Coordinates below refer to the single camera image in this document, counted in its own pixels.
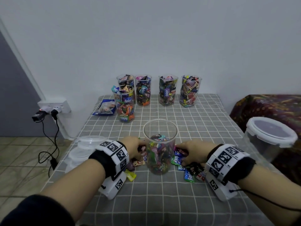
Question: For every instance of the person's left hand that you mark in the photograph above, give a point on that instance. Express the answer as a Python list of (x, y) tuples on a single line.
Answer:
[(132, 147)]

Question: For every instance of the person's right forearm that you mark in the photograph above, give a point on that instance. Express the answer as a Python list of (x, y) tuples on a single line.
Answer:
[(273, 195)]

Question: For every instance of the grey door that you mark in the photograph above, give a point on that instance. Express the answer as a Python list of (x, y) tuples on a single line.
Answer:
[(14, 96)]

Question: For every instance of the black marker-tagged wristband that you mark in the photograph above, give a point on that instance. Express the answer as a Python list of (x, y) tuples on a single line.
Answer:
[(230, 162), (110, 157)]

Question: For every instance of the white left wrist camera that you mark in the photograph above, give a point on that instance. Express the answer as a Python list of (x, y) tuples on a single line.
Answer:
[(113, 186)]

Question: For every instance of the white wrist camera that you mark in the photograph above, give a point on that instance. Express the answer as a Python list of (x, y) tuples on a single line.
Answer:
[(218, 188), (113, 186)]

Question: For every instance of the small transparent plastic jar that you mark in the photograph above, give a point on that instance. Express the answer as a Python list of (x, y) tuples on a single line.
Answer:
[(190, 91), (126, 81), (168, 90)]

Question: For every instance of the pile of colourful candies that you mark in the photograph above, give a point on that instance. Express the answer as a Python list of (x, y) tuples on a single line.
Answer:
[(188, 175)]

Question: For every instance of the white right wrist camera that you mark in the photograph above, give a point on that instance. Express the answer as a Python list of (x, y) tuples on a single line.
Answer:
[(218, 188)]

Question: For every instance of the dark patterned cloth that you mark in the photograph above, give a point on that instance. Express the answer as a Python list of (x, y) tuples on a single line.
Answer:
[(268, 108)]

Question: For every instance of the black marker-tagged right wristband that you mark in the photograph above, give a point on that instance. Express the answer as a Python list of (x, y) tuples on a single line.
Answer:
[(230, 162)]

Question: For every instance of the black power plug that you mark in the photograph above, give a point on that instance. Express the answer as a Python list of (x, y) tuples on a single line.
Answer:
[(38, 116)]

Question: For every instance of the blue snack packet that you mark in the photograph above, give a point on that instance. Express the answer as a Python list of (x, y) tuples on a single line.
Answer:
[(104, 107)]

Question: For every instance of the person's left forearm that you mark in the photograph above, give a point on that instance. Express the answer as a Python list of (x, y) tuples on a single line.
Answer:
[(75, 188)]

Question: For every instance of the person's right hand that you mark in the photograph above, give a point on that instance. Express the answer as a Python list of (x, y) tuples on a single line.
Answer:
[(197, 150)]

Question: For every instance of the tall transparent plastic jar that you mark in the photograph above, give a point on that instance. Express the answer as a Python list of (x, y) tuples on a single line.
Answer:
[(143, 90)]

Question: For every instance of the white wall socket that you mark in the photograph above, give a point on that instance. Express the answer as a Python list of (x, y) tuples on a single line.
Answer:
[(54, 106)]

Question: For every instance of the black marker-tagged left wristband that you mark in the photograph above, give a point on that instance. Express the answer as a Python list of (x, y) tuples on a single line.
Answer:
[(110, 157)]

